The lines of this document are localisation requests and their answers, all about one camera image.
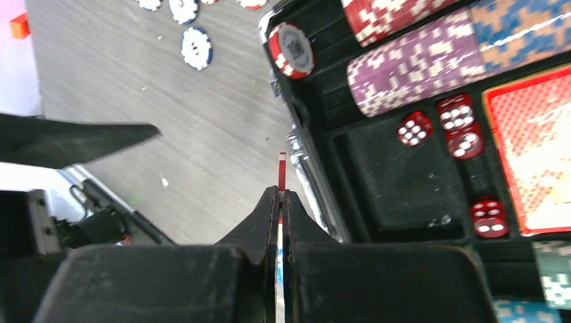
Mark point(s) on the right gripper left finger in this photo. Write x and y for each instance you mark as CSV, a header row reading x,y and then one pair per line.
x,y
256,234

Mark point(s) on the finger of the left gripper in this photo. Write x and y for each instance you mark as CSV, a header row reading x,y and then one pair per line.
x,y
56,144

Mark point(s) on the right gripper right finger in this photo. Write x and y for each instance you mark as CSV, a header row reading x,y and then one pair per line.
x,y
305,243

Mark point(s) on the purple poker chip stack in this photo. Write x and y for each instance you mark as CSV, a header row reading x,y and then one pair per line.
x,y
435,58

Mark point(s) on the blue playing card deck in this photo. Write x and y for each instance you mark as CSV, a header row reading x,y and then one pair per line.
x,y
279,290

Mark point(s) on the black poker chip case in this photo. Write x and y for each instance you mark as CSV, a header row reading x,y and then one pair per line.
x,y
370,187

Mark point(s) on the red die in case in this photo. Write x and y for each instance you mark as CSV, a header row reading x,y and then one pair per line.
x,y
415,129
456,112
466,142
489,219

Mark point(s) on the blue white chip far left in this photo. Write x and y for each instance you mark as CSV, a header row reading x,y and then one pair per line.
x,y
150,5

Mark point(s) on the blue white chip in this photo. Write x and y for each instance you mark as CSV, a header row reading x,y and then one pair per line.
x,y
196,48
184,11
150,5

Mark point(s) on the blue white chip lower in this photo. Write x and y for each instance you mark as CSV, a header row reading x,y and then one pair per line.
x,y
196,48

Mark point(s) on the red poker chip stack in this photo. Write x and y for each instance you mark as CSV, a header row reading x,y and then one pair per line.
x,y
374,20

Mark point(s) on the light blue chip stack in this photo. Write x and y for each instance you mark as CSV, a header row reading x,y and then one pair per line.
x,y
510,311

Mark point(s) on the red white 100 chip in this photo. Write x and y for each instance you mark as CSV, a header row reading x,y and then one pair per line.
x,y
252,4

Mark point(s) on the grey camo chip stack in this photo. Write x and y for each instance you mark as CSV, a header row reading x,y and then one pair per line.
x,y
553,262

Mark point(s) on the red playing card deck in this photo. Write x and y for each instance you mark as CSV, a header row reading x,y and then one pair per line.
x,y
530,121

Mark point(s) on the blue orange chip stack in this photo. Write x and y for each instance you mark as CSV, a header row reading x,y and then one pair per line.
x,y
515,33

